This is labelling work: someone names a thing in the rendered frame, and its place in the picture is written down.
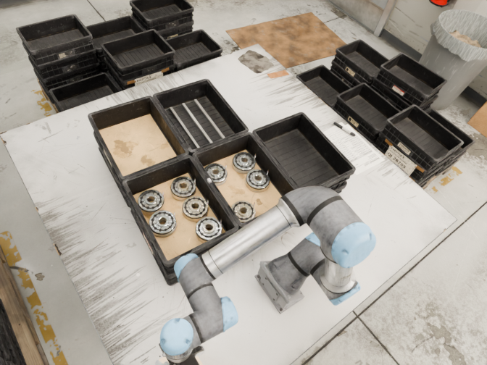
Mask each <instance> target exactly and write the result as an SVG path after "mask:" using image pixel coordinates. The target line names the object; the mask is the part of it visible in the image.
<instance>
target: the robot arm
mask: <svg viewBox="0 0 487 365"><path fill-rule="evenodd" d="M304 224H308V226H309V227H310V229H311V230H312V232H311V233H310V234H309V235H308V236H306V237H305V238H304V239H303V240H302V241H301V242H300V243H298V244H297V245H296V246H295V247H294V248H292V249H291V250H290V251H289V252H288V253H287V254H285V255H283V256H280V257H277V258H276V259H273V260H272V261H271V262H270V263H269V264H268V267H269V270H270V273H271V274H272V276H273V277H274V279H275V281H276V282H277V283H278V284H279V286H281V287H282V288H283V289H284V290H285V291H286V292H287V293H289V294H291V295H295V294H296V293H297V292H299V290H300V289H301V287H302V285H303V284H304V282H305V280H306V278H308V276H310V275H312V276H313V278H314V279H315V281H316V282H317V284H318V285H319V286H320V288H321V289H322V291H323V292H324V294H326V296H327V297H328V300H329V301H330V302H331V303H332V304H333V305H334V306H337V305H339V304H341V303H343V302H344V301H345V300H347V299H348V298H350V297H352V296H353V295H354V294H355V293H357V292H358V291H360V290H361V286H360V285H359V283H358V282H357V281H356V280H355V273H354V269H353V267H354V266H356V265H358V264H359V263H361V262H362V261H364V260H365V259H366V258H367V257H368V256H369V255H370V252H371V251H373V249H374V247H375V245H376V237H375V235H374V234H373V232H372V230H371V229H370V227H369V226H368V225H366V224H365V223H364V222H363V221H362V220H361V219H360V218H359V216H358V215H357V214H356V213H355V212H354V211H353V209H352V208H351V207H350V206H349V205H348V204H347V203H346V202H345V200H343V199H342V197H341V196H340V195H339V194H338V193H337V192H335V191H334V190H332V189H330V188H326V187H323V186H307V187H303V188H298V189H296V190H292V191H291V192H289V193H287V194H285V195H284V196H282V197H280V198H279V200H278V204H277V205H275V206H274V207H272V208H271V209H269V210H268V211H266V212H265V213H264V214H262V215H260V216H259V217H257V218H256V219H255V220H253V221H252V222H250V223H248V224H247V225H246V226H244V227H242V228H241V229H240V230H238V231H237V232H235V233H233V234H232V235H231V236H229V237H228V238H226V239H224V240H223V241H222V242H221V243H219V244H217V245H216V246H215V247H213V248H211V249H210V250H208V251H207V252H206V253H204V254H202V255H201V256H200V257H198V256H197V255H196V254H194V253H190V254H187V255H186V256H182V257H181V258H179V259H178V260H177V261H176V263H175V266H174V270H175V273H176V275H177V278H178V282H179V283H180V285H181V287H182V289H183V291H184V293H185V294H186V297H187V299H188V302H189V303H190V306H191V308H192V310H193V313H191V314H189V315H188V316H185V317H183V318H174V319H171V320H169V321H168V322H166V323H165V325H164V326H163V328H162V330H161V333H160V343H159V347H160V349H161V350H162V352H163V354H162V356H163V357H166V359H167V360H168V362H167V361H166V362H164V363H162V362H160V361H159V360H156V362H155V365H199V362H198V361H197V360H196V357H197V356H200V355H201V354H203V353H204V350H205V348H204V346H203V345H201V344H202V343H205V342H206V341H208V340H210V339H212V338H213V337H215V336H217V335H219V334H220V333H222V332H225V331H226V330H228V329H229V328H231V327H232V326H234V325H236V324H237V323H238V312H237V311H236V308H235V306H234V304H233V302H232V300H231V299H230V298H229V297H227V296H225V297H221V298H220V297H219V295H218V294H217V291H216V290H215V287H214V285H213V284H212V281H214V280H216V279H217V278H218V277H219V276H221V275H222V274H224V273H225V272H227V271H228V270H229V269H231V268H233V267H234V266H235V265H237V264H239V263H240V262H242V261H243V260H244V259H246V258H248V257H249V256H250V255H252V254H253V253H255V252H257V251H258V250H259V249H261V248H263V247H264V246H266V245H267V244H268V243H270V242H272V241H273V240H274V239H276V238H278V237H279V236H281V235H282V234H283V233H285V232H287V231H288V230H290V229H291V228H292V227H301V226H302V225H304Z"/></svg>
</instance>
